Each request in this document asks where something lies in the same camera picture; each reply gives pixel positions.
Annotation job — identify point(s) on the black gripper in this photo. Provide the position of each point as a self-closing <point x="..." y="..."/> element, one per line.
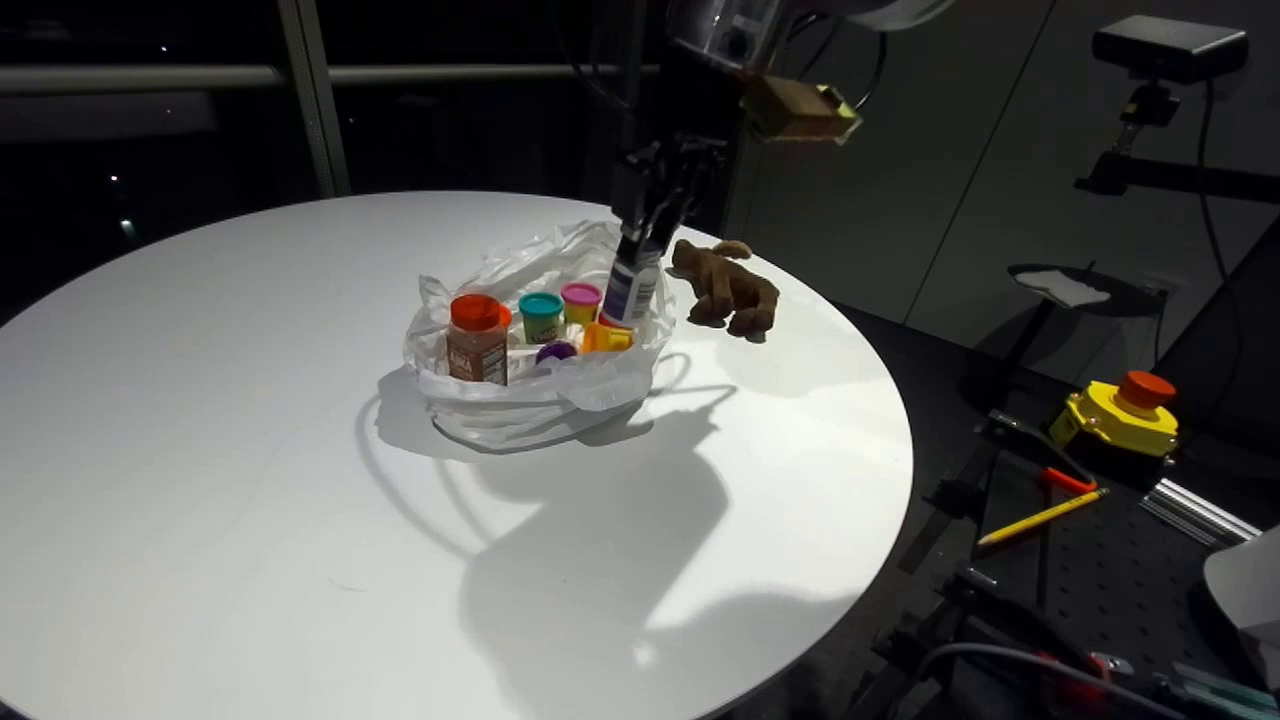
<point x="659" y="185"/>

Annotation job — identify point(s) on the white pill bottle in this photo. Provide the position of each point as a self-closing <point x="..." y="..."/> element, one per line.
<point x="632" y="280"/>

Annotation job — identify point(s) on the brown plush toy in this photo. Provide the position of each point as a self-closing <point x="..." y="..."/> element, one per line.
<point x="724" y="289"/>

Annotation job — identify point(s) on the orange lid play-doh tub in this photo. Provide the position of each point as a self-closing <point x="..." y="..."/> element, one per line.
<point x="605" y="337"/>

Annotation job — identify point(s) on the teal lid play-doh tub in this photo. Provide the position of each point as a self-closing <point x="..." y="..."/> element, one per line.
<point x="543" y="317"/>

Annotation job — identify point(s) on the spice jar with red lid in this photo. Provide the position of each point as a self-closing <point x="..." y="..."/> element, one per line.
<point x="477" y="337"/>

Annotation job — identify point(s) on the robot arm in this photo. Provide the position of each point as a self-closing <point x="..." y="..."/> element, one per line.
<point x="745" y="27"/>

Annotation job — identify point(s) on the white plastic bag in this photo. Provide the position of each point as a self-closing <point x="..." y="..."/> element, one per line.
<point x="538" y="403"/>

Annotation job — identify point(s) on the pink lid play-doh tub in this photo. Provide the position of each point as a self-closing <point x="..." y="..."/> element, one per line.
<point x="583" y="302"/>

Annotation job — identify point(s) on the purple play-doh tub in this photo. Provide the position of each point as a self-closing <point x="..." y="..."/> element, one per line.
<point x="552" y="355"/>

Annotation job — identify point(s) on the metal window railing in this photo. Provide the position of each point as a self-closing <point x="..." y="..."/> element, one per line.
<point x="81" y="78"/>

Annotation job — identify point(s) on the yellow pencil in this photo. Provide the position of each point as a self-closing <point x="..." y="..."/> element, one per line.
<point x="1037" y="518"/>

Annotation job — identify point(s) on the yellow emergency stop button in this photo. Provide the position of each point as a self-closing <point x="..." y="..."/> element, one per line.
<point x="1129" y="415"/>

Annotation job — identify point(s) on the white round table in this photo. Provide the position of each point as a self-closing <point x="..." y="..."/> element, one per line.
<point x="227" y="501"/>

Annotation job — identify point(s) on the red handled tool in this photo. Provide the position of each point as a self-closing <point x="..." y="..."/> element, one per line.
<point x="1037" y="451"/>

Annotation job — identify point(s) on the black camera on stand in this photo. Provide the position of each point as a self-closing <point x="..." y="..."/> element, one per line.
<point x="1162" y="54"/>

